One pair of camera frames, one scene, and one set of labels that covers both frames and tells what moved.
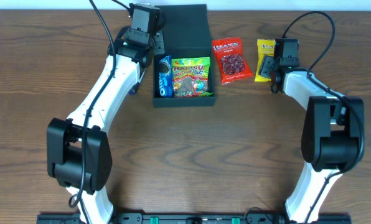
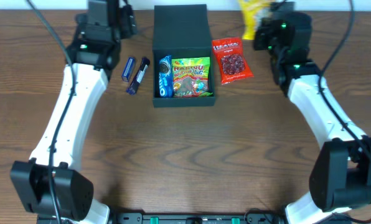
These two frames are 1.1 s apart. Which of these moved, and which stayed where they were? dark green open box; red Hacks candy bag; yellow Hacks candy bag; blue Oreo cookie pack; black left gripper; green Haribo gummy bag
Moved: black left gripper; yellow Hacks candy bag
Stayed: dark green open box; red Hacks candy bag; blue Oreo cookie pack; green Haribo gummy bag
